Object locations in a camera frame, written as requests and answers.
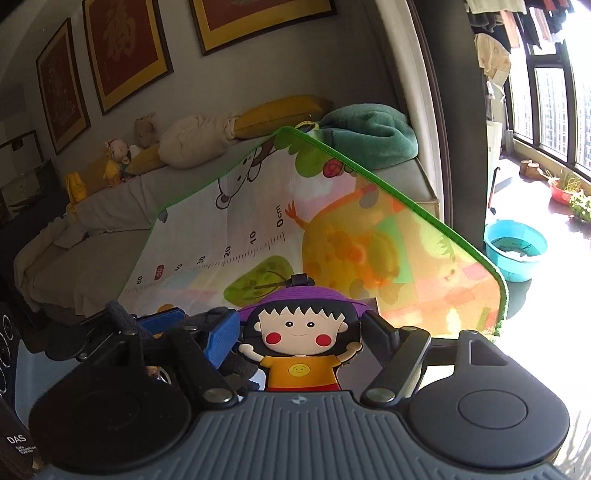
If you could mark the small red framed picture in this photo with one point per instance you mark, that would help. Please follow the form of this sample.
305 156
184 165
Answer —
62 87

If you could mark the brown clay pots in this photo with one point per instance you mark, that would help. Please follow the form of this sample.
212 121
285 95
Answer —
531 168

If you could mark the black stick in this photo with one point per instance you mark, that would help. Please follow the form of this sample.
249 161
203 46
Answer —
494 189

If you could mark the yellow doll with pink face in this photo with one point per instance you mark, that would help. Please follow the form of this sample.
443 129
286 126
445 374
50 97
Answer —
115 161

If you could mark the dark grey plush toy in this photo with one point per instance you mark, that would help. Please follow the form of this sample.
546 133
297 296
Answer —
240 371

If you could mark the long yellow pillow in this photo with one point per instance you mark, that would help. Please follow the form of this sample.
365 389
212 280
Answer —
281 113

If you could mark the hanging dark clothes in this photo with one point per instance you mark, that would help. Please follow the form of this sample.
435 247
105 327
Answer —
531 18

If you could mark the hanging beige garment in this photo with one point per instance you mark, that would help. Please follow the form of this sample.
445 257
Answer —
491 57

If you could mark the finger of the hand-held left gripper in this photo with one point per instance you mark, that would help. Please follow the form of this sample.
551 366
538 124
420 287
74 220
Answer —
161 323
87 341

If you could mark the green fleece blanket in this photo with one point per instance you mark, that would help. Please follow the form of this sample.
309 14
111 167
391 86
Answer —
374 134

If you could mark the yellow plush toy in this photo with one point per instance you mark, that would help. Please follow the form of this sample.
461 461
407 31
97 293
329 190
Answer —
76 187

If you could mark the blue plastic basin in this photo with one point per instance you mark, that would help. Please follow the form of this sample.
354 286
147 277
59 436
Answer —
515 254

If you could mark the large red framed picture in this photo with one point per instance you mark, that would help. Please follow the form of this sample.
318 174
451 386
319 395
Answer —
263 21

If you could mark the black window frame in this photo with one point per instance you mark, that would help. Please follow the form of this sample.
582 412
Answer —
568 115

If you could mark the grey sofa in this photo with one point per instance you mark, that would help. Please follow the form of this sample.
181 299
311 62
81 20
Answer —
115 203

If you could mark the small yellow pillow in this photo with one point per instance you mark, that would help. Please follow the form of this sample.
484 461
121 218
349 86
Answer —
145 161

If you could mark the red flower pot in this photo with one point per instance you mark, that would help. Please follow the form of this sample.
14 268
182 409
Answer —
561 194

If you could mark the colourful printed play mat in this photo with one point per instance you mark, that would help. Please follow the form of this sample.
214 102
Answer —
258 221

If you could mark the cream bolster pillow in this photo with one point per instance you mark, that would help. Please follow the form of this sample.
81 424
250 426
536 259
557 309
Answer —
194 141

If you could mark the cartoon girl rubber figure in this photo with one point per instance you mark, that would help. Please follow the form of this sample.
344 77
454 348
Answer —
295 332

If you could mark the green potted plants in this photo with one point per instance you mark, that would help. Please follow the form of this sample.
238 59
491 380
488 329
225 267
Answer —
579 198

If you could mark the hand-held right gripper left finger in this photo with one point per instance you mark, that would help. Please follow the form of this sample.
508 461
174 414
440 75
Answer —
224 333

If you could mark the dark cabinet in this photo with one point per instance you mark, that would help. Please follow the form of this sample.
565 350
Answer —
27 207

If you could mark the red gold framed picture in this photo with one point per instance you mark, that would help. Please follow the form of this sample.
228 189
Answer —
127 50

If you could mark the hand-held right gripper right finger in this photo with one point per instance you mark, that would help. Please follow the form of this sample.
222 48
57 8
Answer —
381 330

